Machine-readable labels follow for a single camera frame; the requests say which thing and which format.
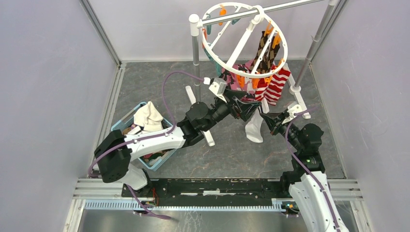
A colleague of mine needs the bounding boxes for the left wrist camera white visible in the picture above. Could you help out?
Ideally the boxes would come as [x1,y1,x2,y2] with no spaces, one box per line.
[203,77,227,103]

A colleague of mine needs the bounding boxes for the pink camouflage garment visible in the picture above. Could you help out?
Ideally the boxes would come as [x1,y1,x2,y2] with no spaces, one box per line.
[219,60,255,94]

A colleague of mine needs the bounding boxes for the teal clip right rim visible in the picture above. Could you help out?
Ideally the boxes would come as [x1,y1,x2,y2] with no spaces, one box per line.
[205,14,212,35]

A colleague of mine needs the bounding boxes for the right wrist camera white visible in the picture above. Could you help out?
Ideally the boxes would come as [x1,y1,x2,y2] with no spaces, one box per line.
[282,101,304,124]

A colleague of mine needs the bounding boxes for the brown argyle sock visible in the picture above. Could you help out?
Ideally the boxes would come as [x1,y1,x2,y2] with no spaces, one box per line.
[249,31,271,74]
[261,36,281,74]

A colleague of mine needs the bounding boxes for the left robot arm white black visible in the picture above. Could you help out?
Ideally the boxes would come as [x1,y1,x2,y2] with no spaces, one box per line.
[94,90,261,197]

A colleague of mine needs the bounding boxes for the orange clip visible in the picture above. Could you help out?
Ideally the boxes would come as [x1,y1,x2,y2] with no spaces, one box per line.
[236,74,246,89]
[252,78,260,90]

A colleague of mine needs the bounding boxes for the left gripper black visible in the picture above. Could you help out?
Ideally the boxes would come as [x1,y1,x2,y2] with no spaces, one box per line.
[202,89,262,132]

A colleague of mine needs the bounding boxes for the red white striped sock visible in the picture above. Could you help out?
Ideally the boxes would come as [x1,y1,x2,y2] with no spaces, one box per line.
[264,65,292,106]

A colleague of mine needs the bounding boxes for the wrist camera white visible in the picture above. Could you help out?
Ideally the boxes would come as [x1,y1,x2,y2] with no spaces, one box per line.
[282,101,304,124]
[203,77,227,103]

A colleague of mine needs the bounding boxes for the light blue laundry basket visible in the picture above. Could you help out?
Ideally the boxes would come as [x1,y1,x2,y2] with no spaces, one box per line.
[111,101,176,172]

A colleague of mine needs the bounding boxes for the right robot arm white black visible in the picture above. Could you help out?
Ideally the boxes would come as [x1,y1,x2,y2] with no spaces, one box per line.
[262,112,348,232]

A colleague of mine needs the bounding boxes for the white round clip hanger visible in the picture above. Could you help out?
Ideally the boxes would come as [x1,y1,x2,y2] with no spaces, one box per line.
[189,2,293,79]

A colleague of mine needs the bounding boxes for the white sock black stripes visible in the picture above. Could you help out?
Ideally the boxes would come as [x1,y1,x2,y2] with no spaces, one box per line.
[245,99,269,143]

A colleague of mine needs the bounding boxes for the orange clip front holding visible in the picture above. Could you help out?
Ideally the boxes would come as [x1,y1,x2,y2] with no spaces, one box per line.
[264,21,274,36]

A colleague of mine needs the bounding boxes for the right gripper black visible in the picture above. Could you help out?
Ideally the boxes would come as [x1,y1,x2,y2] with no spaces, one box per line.
[260,110,303,151]

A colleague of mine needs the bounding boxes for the orange clip right rim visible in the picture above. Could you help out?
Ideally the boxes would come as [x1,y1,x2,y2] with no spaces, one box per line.
[264,75,273,85]

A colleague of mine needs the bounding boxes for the white cloth in basket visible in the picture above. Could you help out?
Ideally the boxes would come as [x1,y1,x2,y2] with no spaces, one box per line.
[127,101,163,135]

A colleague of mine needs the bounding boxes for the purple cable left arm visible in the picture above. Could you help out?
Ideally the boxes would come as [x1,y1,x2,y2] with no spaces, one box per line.
[88,71,205,220]

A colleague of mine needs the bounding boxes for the orange clip far left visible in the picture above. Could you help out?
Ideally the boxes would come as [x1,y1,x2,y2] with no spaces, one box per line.
[236,74,246,89]

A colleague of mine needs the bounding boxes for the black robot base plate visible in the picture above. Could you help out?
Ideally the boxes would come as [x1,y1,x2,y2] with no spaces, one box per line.
[136,178,292,207]

